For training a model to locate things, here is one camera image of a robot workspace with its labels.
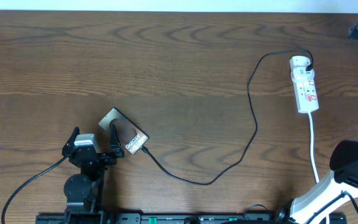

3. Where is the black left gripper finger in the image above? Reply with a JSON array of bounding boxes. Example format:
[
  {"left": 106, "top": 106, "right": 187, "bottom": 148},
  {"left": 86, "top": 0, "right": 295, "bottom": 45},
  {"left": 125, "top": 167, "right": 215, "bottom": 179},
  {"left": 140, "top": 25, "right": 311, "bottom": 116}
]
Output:
[
  {"left": 109, "top": 124, "right": 123, "bottom": 152},
  {"left": 62, "top": 127, "right": 80, "bottom": 156}
]

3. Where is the black USB charging cable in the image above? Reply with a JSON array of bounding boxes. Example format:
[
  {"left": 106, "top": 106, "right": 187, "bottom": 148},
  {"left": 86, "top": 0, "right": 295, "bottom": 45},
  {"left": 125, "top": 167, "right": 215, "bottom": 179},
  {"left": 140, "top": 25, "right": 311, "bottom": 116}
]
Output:
[{"left": 139, "top": 49, "right": 314, "bottom": 187}]

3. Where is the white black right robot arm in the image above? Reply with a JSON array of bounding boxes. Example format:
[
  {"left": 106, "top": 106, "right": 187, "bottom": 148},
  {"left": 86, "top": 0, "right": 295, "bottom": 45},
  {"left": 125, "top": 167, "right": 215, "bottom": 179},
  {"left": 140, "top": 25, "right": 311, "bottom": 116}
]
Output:
[{"left": 274, "top": 55, "right": 358, "bottom": 223}]

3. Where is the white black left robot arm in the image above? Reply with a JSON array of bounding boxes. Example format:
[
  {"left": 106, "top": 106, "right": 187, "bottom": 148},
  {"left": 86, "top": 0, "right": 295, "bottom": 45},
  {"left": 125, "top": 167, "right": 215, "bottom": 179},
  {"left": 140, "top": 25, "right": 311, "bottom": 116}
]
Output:
[{"left": 62, "top": 124, "right": 124, "bottom": 224}]

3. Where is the white USB charger adapter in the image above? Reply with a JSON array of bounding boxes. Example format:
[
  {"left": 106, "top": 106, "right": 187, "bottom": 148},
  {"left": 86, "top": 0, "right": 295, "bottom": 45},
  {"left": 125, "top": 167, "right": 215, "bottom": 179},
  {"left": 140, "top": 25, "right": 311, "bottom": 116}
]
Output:
[{"left": 290, "top": 55, "right": 314, "bottom": 83}]

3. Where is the white power strip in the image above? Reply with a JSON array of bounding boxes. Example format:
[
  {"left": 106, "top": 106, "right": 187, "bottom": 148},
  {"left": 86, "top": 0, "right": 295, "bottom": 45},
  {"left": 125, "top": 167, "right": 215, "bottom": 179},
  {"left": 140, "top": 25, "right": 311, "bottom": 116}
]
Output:
[{"left": 291, "top": 68, "right": 319, "bottom": 114}]

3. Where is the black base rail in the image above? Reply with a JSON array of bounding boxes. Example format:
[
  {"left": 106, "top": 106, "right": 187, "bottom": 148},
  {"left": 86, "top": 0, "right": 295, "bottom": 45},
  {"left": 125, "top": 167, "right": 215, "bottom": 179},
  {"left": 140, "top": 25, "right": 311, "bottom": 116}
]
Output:
[{"left": 35, "top": 212, "right": 347, "bottom": 224}]

